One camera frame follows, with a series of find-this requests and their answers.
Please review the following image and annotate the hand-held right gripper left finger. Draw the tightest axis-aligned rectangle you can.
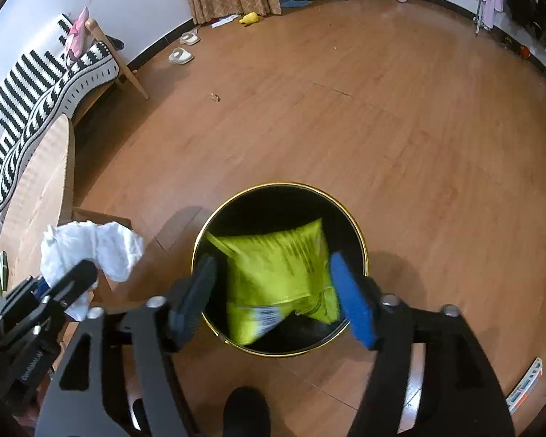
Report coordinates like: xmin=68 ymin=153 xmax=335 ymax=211
xmin=36 ymin=255 xmax=217 ymax=437

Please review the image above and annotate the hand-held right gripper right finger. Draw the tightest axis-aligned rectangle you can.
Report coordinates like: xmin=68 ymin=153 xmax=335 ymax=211
xmin=330 ymin=252 xmax=516 ymax=437

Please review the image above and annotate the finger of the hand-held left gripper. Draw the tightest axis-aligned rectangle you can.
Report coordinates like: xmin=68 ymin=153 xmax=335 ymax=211
xmin=41 ymin=261 xmax=98 ymax=315
xmin=0 ymin=277 xmax=51 ymax=319

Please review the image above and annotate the white tissue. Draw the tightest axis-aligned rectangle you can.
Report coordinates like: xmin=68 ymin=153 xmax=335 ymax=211
xmin=40 ymin=221 xmax=145 ymax=322

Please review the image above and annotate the yellow-green snack bag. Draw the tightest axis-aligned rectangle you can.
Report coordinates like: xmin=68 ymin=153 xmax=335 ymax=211
xmin=205 ymin=218 xmax=342 ymax=346

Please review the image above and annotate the black bin with gold rim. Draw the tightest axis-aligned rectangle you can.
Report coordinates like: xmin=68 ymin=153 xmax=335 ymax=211
xmin=191 ymin=183 xmax=370 ymax=358

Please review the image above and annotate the wooden table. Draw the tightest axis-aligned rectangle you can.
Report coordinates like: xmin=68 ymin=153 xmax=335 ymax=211
xmin=0 ymin=114 xmax=132 ymax=310

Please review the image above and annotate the white box with orange print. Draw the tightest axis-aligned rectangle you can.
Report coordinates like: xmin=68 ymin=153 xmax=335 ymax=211
xmin=506 ymin=357 xmax=543 ymax=416

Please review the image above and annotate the black white striped sofa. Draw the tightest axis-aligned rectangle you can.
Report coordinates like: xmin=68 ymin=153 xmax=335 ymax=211
xmin=0 ymin=13 xmax=150 ymax=256

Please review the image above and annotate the pink toy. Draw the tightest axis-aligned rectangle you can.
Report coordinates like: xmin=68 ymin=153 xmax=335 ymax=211
xmin=66 ymin=7 xmax=94 ymax=67

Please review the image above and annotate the metal drying rack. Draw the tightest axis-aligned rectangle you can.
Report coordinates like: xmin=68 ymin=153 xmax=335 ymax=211
xmin=474 ymin=0 xmax=494 ymax=37

